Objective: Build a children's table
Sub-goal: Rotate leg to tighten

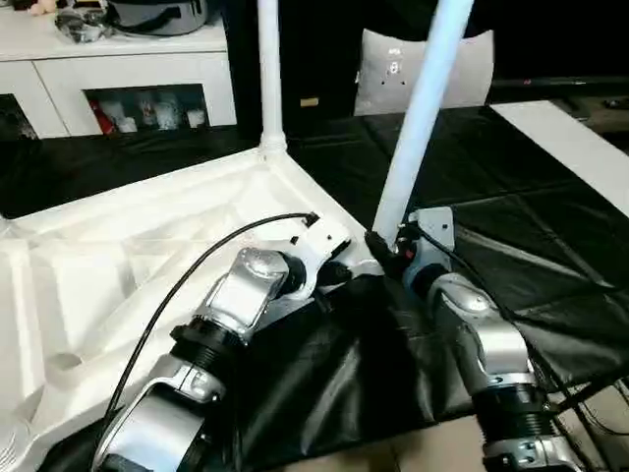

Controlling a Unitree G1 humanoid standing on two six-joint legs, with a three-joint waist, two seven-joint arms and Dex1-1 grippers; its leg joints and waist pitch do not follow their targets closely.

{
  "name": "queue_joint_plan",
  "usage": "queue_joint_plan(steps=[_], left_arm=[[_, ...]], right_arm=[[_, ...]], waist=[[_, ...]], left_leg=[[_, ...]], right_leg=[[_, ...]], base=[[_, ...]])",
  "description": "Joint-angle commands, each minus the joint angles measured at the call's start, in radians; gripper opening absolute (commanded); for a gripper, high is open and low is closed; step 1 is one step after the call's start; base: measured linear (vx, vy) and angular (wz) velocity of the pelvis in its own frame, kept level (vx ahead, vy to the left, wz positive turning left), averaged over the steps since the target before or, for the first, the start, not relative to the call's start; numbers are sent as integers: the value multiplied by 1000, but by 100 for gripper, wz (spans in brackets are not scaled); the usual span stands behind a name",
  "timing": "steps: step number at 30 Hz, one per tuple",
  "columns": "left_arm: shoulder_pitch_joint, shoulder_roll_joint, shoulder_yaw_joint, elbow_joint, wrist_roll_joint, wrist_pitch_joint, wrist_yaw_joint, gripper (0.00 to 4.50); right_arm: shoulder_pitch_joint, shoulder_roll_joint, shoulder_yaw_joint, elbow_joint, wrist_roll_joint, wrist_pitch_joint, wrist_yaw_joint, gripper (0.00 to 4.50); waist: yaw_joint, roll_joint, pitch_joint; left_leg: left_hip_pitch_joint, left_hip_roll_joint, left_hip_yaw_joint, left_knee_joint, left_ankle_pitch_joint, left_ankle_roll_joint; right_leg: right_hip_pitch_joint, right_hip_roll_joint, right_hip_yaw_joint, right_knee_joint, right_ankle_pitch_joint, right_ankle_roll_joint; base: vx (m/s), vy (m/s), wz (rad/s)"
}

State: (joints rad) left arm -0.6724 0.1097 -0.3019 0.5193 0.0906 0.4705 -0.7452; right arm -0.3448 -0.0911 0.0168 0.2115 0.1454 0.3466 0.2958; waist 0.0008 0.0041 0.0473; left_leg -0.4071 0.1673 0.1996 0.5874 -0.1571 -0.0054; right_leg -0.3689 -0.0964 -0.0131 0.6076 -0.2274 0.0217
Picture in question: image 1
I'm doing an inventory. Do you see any white plastic table leg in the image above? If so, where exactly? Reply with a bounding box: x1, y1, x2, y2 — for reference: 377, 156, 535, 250
257, 0, 290, 159
371, 0, 477, 248

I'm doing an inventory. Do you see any grey cushion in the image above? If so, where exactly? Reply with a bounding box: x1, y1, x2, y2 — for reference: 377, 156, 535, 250
353, 28, 496, 118

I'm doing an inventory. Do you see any white flat board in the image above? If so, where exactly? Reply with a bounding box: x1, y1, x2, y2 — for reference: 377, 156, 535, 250
489, 99, 629, 218

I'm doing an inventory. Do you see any white cabinet with glass doors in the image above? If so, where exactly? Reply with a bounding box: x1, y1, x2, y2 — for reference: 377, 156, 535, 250
0, 25, 238, 143

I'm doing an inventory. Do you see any grey round bag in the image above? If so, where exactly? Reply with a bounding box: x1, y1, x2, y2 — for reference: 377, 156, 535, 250
104, 0, 223, 37

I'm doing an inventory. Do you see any dark clutter pile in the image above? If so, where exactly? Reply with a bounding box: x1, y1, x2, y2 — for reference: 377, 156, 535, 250
52, 9, 113, 46

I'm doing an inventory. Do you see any black right camera cable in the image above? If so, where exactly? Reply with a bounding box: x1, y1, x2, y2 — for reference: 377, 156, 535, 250
416, 223, 611, 472

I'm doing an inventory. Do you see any black camera cable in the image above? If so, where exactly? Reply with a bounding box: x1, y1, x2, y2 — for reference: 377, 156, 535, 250
96, 211, 319, 472
416, 223, 611, 472

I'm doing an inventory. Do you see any black left camera cable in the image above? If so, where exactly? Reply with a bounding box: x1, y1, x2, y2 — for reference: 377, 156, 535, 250
96, 211, 319, 472

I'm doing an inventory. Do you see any thin black metal rail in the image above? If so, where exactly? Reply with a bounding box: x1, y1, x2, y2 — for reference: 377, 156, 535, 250
490, 75, 629, 89

